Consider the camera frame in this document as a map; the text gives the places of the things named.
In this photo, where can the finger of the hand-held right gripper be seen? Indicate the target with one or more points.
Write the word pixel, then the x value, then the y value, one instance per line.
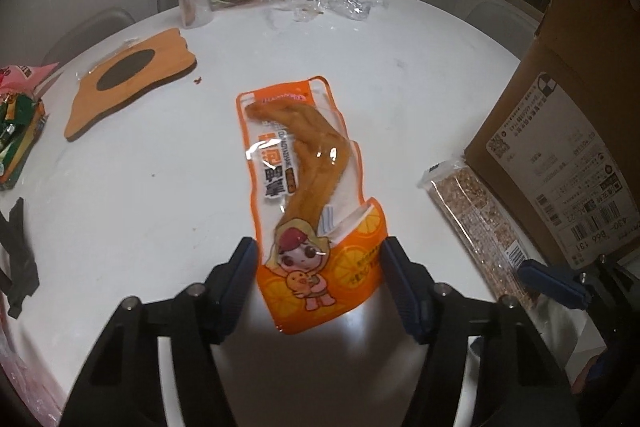
pixel 550 282

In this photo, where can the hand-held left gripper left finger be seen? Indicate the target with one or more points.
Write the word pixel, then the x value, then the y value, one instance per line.
pixel 244 277

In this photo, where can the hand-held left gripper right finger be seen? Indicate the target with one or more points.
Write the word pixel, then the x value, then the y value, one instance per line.
pixel 400 282

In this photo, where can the clear grain bar packet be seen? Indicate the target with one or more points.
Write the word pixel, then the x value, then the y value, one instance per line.
pixel 475 227

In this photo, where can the orange chicken foot snack packet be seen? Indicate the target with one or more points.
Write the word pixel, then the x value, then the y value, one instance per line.
pixel 310 187

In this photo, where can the brown cardboard box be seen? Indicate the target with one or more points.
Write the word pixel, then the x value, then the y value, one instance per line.
pixel 575 132

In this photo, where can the black folding stand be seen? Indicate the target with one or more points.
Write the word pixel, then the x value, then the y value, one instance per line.
pixel 17 262

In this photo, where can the wooden cat-shaped coaster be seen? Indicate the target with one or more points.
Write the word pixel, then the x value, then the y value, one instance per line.
pixel 130 77

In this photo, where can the pink plastic bag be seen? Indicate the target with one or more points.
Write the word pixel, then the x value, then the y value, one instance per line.
pixel 25 382

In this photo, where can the green snack bag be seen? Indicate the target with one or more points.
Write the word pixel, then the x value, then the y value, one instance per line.
pixel 20 137

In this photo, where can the pink snack packet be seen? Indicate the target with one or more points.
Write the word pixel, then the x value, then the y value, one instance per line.
pixel 22 74

